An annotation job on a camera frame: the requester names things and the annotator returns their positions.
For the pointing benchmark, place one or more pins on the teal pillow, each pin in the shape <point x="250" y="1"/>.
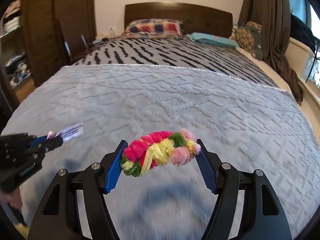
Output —
<point x="212" y="40"/>

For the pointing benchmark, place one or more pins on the colourful pompom garland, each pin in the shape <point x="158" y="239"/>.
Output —
<point x="158" y="149"/>

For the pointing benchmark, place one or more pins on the person left hand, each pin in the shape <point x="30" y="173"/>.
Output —
<point x="12" y="198"/>

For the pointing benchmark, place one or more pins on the brown patterned cushion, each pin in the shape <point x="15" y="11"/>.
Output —
<point x="249" y="37"/>

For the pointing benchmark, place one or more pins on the black white patterned bedsheet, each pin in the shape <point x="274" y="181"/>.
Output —
<point x="178" y="53"/>

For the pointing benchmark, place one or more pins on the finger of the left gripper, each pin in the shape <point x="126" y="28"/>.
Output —
<point x="38" y="140"/>
<point x="50" y="144"/>

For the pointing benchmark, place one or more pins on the brown wooden wardrobe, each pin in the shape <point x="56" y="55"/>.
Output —
<point x="54" y="33"/>

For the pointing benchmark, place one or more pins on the colourful checked pillow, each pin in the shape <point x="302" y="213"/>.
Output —
<point x="154" y="28"/>

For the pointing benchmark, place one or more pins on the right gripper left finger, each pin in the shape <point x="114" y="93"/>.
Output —
<point x="110" y="168"/>

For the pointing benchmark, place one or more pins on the brown wooden headboard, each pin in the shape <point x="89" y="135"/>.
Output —
<point x="194" y="18"/>

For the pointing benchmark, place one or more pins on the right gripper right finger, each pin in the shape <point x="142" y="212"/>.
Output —
<point x="209" y="164"/>

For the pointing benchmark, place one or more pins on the grey fluffy bed blanket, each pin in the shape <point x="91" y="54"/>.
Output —
<point x="246" y="124"/>

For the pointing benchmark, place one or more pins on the brown curtain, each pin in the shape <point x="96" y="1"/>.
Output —
<point x="275" y="18"/>

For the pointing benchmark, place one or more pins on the shiny foil wrapper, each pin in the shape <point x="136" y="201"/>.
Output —
<point x="68" y="133"/>

